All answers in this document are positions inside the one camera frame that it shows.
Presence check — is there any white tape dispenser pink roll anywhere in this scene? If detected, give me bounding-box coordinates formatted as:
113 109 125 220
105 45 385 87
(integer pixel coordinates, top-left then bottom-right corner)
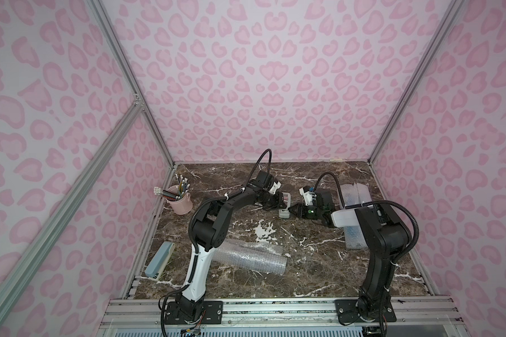
278 192 291 219

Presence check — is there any light blue stapler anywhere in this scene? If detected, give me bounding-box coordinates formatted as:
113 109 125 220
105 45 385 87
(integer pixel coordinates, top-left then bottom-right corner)
145 242 176 281

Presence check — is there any bubble wrap sheet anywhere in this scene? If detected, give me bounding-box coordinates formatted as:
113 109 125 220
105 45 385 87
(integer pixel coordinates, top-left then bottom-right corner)
354 183 372 204
340 183 368 250
213 239 288 275

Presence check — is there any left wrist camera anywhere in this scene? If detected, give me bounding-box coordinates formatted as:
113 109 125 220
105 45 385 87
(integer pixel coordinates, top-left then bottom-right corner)
268 181 281 195

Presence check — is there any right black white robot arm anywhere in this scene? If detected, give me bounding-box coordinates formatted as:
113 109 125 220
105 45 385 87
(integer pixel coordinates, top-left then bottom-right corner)
289 172 419 334

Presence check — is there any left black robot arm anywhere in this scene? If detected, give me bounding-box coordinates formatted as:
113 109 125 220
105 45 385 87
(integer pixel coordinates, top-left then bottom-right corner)
158 149 283 324

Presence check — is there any pink pen cup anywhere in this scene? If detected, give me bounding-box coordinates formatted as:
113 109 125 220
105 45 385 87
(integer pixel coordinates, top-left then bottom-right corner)
167 185 193 216

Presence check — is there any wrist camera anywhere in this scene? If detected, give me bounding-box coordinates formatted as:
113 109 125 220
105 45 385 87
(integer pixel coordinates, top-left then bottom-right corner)
268 181 281 195
299 186 316 206

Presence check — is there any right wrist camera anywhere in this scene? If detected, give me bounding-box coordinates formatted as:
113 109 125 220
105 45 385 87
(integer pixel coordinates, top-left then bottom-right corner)
299 186 316 206

